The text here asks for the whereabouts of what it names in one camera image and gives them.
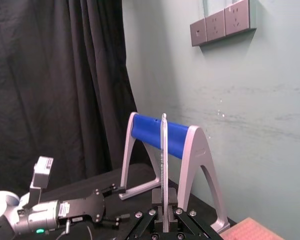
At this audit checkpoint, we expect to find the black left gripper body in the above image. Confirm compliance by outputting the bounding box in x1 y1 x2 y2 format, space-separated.
56 188 108 224

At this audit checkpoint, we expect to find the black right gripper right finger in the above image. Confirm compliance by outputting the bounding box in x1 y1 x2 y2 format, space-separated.
167 188 217 240

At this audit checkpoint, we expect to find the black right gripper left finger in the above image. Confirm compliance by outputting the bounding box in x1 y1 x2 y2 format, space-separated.
124 188 164 240

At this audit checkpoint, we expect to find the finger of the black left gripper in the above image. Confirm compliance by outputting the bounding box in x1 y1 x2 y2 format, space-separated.
101 183 128 198
100 213 131 225

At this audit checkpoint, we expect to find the grey rack with blue bar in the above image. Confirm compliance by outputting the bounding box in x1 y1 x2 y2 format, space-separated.
119 111 231 233

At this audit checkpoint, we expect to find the black table cloth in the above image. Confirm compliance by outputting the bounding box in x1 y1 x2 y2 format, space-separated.
39 163 239 240

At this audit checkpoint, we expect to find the pink foam pad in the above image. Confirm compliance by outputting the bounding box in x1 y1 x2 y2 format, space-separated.
220 216 291 240

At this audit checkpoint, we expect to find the black curtain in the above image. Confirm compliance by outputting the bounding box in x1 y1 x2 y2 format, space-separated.
0 0 141 198

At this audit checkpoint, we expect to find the thin dark cable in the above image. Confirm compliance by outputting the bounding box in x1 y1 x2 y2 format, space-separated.
55 217 94 240

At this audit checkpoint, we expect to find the grey wall switch panel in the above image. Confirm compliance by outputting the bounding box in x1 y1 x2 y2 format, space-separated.
189 17 208 47

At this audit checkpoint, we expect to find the grey wall socket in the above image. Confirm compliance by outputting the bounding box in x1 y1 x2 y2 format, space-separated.
223 0 258 37
205 9 227 43

